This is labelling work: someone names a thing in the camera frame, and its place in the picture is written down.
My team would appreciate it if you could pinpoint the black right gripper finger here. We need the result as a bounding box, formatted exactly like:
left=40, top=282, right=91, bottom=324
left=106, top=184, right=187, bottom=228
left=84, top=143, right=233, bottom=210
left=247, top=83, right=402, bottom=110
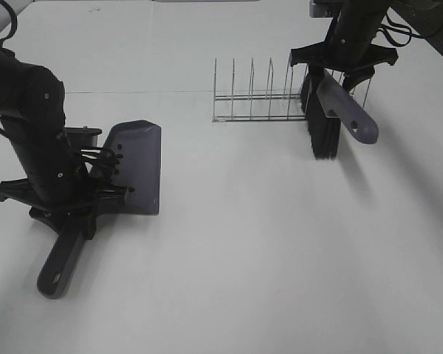
left=308, top=64, right=325, bottom=83
left=342, top=66, right=375, bottom=92

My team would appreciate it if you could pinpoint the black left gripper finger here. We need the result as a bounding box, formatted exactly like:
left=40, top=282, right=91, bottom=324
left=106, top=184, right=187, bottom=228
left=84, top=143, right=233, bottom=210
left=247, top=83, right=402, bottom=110
left=69, top=208, right=102, bottom=240
left=29, top=207, right=65, bottom=232

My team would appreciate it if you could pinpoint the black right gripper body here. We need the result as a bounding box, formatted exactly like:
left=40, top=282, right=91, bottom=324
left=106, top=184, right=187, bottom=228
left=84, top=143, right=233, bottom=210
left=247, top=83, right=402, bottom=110
left=290, top=10, right=398, bottom=72

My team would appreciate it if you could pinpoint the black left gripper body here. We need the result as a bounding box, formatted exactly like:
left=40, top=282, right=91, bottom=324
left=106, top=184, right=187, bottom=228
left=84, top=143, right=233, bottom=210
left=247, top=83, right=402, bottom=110
left=0, top=128, right=123, bottom=215

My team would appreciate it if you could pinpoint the pile of coffee beans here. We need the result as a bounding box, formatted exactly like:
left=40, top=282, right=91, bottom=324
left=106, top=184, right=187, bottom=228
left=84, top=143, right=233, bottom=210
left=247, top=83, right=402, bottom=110
left=110, top=145, right=135, bottom=195

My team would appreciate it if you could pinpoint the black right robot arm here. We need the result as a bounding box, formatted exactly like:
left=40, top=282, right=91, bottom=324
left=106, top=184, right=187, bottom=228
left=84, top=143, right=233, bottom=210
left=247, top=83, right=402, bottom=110
left=289, top=1, right=443, bottom=94

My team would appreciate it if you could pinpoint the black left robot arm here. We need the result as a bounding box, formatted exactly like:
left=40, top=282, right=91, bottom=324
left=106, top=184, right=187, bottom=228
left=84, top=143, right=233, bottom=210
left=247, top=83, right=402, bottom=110
left=0, top=49, right=126, bottom=240

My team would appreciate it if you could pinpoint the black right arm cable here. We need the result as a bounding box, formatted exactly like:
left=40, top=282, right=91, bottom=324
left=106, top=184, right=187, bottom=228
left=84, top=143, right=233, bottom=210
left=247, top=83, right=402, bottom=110
left=372, top=0, right=443, bottom=49

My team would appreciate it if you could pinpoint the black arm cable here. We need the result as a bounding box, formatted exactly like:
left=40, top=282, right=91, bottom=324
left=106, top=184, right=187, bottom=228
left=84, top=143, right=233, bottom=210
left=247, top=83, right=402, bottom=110
left=372, top=0, right=443, bottom=49
left=0, top=0, right=19, bottom=51

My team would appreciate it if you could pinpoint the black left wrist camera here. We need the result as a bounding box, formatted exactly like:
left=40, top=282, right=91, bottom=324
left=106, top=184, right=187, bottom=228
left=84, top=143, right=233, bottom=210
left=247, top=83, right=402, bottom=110
left=65, top=127, right=102, bottom=149

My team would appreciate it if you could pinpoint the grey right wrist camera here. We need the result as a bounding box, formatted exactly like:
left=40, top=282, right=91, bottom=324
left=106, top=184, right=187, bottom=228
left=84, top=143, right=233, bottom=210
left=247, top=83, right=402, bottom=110
left=309, top=0, right=343, bottom=18

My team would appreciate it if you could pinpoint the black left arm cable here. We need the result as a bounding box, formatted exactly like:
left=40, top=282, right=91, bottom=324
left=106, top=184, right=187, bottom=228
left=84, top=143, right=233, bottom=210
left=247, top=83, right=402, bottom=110
left=0, top=0, right=19, bottom=51

